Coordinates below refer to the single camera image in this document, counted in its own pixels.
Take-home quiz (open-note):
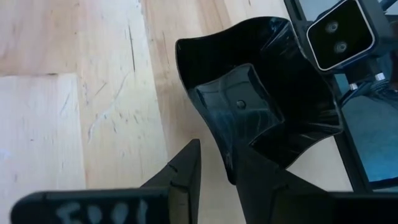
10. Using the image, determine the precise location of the black white-rimmed camera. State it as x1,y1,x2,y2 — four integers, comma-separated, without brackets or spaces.
305,0,376,72

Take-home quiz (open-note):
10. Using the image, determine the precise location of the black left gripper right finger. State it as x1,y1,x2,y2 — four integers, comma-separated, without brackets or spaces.
233,146,398,224

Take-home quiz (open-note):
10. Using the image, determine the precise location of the black wavy square plate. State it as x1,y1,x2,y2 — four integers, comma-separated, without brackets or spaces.
175,16,344,186

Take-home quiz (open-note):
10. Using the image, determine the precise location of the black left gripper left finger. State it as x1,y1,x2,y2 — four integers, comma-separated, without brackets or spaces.
11,139,202,224

